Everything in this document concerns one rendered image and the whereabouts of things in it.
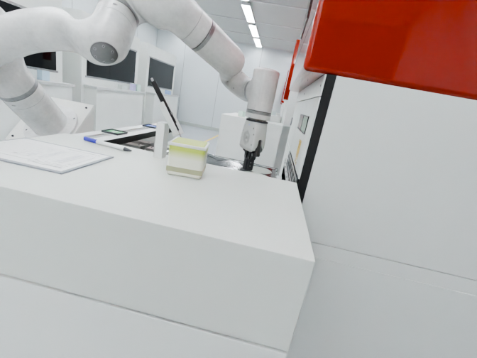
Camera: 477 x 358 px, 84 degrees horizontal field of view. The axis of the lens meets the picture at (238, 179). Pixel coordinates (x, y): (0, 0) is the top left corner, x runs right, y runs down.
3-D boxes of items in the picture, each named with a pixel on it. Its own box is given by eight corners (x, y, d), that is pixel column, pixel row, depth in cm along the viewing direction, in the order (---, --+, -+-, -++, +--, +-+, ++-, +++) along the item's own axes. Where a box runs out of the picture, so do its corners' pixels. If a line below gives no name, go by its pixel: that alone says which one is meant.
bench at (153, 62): (177, 125, 847) (184, 57, 790) (151, 129, 675) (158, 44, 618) (145, 118, 857) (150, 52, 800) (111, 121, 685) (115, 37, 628)
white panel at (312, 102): (284, 167, 147) (303, 93, 135) (292, 237, 69) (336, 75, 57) (280, 167, 147) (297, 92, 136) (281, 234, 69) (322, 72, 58)
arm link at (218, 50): (175, 50, 78) (243, 106, 98) (200, 48, 66) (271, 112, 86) (190, 23, 78) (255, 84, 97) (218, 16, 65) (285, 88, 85)
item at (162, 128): (181, 159, 67) (187, 105, 63) (175, 162, 63) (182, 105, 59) (157, 154, 67) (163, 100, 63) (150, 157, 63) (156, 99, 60)
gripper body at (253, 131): (241, 114, 91) (235, 145, 94) (255, 118, 83) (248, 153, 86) (260, 116, 95) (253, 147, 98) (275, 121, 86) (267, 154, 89)
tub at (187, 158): (206, 171, 60) (210, 141, 59) (201, 180, 53) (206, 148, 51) (173, 165, 60) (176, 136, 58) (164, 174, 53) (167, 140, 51)
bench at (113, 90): (143, 131, 637) (150, 40, 580) (94, 140, 465) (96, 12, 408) (101, 122, 647) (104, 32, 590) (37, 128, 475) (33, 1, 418)
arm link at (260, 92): (240, 106, 89) (257, 111, 82) (247, 65, 86) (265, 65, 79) (259, 110, 94) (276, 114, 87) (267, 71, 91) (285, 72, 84)
